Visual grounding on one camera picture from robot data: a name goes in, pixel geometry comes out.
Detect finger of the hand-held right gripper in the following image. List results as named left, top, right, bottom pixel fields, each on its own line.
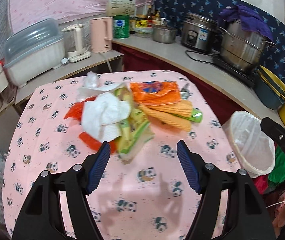
left=261, top=117, right=285, bottom=164

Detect white glass kettle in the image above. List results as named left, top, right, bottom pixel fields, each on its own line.
left=61, top=24, right=92, bottom=63

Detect large steel steamer pot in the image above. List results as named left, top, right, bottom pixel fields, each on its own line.
left=217, top=19, right=276, bottom=74

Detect small steel pot with lid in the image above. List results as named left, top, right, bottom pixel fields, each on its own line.
left=152, top=21, right=178, bottom=43

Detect black induction cooker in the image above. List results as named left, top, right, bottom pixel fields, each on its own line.
left=212, top=55, right=258, bottom=88

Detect green snack packet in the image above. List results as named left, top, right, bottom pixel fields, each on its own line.
left=113, top=82, right=155, bottom=164

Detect green tin can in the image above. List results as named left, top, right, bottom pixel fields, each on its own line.
left=113, top=14, right=130, bottom=39

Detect white cup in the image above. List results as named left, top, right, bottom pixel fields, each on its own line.
left=0, top=64, right=10, bottom=93

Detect orange plastic bag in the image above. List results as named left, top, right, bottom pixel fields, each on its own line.
left=130, top=81, right=183, bottom=104

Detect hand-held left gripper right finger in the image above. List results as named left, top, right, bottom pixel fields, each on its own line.
left=176, top=140, right=276, bottom=240

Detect pink electric kettle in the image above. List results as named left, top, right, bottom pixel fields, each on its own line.
left=90, top=16, right=113, bottom=54

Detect green plastic bag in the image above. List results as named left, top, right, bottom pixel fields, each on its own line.
left=267, top=146, right=285, bottom=184

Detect pink dotted curtain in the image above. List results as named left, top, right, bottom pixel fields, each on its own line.
left=8, top=0, right=158, bottom=34

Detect clear glass container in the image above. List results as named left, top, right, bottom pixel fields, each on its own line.
left=135, top=27, right=153, bottom=38

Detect trash bin with white liner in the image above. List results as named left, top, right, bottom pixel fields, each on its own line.
left=222, top=110, right=276, bottom=178

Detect blue printed wall cloth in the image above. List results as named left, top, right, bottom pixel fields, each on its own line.
left=154, top=0, right=285, bottom=89

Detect white tissue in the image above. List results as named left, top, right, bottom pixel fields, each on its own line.
left=81, top=94, right=132, bottom=142

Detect white dish box clear lid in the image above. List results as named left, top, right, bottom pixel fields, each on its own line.
left=3, top=18, right=65, bottom=88

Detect white and green cardboard box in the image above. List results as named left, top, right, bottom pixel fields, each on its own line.
left=105, top=0, right=136, bottom=18

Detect black power cable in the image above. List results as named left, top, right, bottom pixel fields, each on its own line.
left=184, top=50, right=220, bottom=63

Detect yellow plate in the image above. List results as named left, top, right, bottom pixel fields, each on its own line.
left=259, top=65, right=285, bottom=98

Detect red plastic wrapper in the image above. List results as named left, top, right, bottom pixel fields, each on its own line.
left=64, top=102, right=103, bottom=150

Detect clear plastic bag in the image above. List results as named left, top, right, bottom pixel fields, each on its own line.
left=76, top=71, right=118, bottom=103

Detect steel rice cooker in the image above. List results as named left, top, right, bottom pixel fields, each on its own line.
left=181, top=12, right=218, bottom=53

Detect pink panda print tablecloth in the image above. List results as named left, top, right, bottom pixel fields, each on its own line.
left=2, top=70, right=235, bottom=240

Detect small green packet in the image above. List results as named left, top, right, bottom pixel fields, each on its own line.
left=172, top=107, right=203, bottom=123

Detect dark green seaweed packet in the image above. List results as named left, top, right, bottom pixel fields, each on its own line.
left=180, top=84, right=191, bottom=99

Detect white kettle cable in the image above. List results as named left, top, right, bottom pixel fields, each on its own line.
left=105, top=52, right=113, bottom=73

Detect purple cloth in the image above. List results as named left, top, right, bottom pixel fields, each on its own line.
left=217, top=4, right=274, bottom=42

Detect stacked yellow blue bowls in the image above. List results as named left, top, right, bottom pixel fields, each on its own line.
left=254, top=66, right=285, bottom=110

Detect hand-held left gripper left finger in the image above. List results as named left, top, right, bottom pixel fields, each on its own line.
left=12, top=141, right=111, bottom=240

